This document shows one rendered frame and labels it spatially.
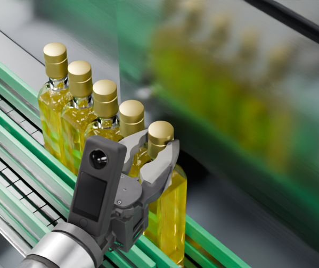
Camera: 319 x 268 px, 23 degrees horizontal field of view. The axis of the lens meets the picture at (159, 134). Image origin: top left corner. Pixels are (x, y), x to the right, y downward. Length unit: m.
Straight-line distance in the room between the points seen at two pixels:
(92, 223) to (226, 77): 0.29
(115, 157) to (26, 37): 0.73
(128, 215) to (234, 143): 0.25
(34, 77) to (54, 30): 0.12
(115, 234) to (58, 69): 0.30
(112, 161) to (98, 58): 0.51
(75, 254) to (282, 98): 0.33
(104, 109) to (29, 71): 0.49
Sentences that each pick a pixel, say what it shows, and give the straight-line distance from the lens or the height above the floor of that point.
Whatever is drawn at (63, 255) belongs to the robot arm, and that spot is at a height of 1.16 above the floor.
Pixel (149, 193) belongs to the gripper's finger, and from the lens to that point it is 0.95.
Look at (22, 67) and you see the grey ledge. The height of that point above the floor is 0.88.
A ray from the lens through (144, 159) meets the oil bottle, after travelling 1.09.
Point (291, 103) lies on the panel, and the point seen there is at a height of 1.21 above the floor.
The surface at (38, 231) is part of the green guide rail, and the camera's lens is 1.19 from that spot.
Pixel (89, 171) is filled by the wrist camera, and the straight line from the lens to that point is 0.91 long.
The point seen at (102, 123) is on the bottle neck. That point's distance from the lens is 1.11.
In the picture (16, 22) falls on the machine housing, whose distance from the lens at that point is 1.59.
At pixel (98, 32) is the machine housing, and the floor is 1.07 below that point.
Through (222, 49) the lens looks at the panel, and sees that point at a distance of 1.04.
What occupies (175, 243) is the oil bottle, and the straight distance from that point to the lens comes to 1.18.
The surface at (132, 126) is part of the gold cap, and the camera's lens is 1.05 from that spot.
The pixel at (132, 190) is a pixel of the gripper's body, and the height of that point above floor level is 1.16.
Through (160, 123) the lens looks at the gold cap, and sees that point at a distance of 1.03.
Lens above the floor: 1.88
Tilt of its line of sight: 45 degrees down
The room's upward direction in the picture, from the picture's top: straight up
